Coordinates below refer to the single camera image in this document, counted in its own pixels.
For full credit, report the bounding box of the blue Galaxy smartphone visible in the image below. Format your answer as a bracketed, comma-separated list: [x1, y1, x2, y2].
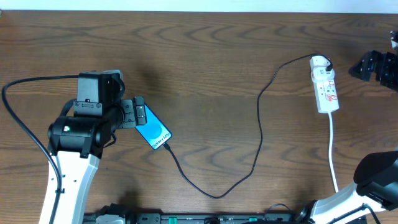
[136, 105, 172, 150]

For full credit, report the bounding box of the black charger cable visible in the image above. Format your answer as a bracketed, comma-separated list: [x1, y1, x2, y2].
[162, 52, 333, 200]

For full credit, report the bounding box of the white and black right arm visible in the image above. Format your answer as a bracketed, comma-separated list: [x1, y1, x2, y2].
[295, 50, 397, 223]

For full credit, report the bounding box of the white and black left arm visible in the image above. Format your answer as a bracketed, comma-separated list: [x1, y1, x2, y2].
[39, 96, 146, 223]

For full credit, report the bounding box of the white USB charger plug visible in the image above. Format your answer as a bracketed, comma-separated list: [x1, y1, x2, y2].
[310, 55, 334, 77]

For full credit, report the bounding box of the white power strip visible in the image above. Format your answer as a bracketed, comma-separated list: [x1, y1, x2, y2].
[311, 67, 339, 114]

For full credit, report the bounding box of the white power strip cord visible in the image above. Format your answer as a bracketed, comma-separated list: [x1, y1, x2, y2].
[328, 112, 340, 194]

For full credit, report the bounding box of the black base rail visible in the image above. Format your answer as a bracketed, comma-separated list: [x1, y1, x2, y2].
[82, 203, 314, 224]

